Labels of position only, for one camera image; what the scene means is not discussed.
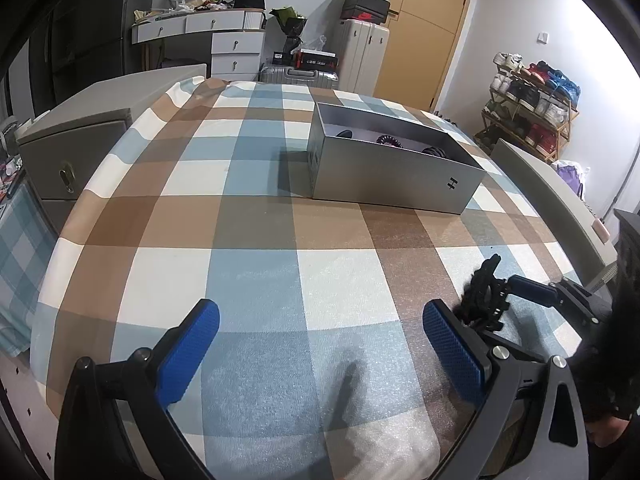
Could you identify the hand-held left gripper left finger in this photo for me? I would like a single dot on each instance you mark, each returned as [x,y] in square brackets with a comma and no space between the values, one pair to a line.
[190,350]

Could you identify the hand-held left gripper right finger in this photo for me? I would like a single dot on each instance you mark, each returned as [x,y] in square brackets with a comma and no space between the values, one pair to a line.
[455,355]

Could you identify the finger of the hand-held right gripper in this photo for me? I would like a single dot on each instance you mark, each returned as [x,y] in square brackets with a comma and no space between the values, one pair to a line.
[530,290]

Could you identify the black hair claw clip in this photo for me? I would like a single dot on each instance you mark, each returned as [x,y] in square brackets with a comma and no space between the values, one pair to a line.
[480,295]

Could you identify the grey cardboard box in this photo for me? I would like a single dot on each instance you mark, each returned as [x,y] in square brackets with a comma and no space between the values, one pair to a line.
[390,180]

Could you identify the purple bag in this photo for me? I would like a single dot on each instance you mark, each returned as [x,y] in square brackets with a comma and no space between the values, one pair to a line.
[570,177]

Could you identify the grey padded panel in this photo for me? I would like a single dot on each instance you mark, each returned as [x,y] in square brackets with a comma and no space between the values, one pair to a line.
[550,195]

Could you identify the wooden shoe rack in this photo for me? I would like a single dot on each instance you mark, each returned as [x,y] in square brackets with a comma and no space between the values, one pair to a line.
[492,127]

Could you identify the black hair scrunchie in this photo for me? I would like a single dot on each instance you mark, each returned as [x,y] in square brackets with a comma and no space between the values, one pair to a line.
[435,151]

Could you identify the rows of shoes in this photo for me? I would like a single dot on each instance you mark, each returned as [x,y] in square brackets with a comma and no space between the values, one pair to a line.
[540,90]

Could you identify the blue plaid cloth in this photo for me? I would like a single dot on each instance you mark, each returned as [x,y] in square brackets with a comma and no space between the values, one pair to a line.
[20,270]

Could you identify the pair of dark sneakers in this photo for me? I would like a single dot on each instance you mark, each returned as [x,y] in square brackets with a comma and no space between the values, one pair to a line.
[445,117]

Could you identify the grey bedside cabinet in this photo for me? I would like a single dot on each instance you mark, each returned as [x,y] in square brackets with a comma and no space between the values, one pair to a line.
[75,150]

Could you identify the wooden door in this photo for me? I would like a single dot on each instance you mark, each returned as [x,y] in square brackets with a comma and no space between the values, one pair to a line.
[425,45]

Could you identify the white suitcase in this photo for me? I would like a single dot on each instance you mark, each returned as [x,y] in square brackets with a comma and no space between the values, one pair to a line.
[360,55]

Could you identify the silver suitcase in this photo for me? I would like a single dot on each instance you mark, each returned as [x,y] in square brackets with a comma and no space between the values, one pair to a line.
[300,76]

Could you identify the small black box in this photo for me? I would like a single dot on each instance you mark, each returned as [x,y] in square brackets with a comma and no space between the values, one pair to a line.
[278,56]

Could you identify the white dressing table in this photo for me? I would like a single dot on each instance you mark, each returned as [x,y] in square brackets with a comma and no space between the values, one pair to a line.
[235,42]

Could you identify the clear plastic bag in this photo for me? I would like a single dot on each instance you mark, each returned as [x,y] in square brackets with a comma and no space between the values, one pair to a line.
[316,44]

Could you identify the black red shoe box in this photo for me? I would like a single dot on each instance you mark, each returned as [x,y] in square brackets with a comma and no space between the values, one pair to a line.
[365,7]

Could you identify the black wrapped flower bouquet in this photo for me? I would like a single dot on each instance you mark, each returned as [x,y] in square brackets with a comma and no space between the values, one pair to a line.
[290,25]

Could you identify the black wardrobe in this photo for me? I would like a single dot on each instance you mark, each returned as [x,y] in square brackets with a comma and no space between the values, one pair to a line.
[85,25]

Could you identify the pile of dresser clutter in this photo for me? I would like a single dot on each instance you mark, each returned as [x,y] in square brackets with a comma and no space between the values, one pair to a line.
[185,7]

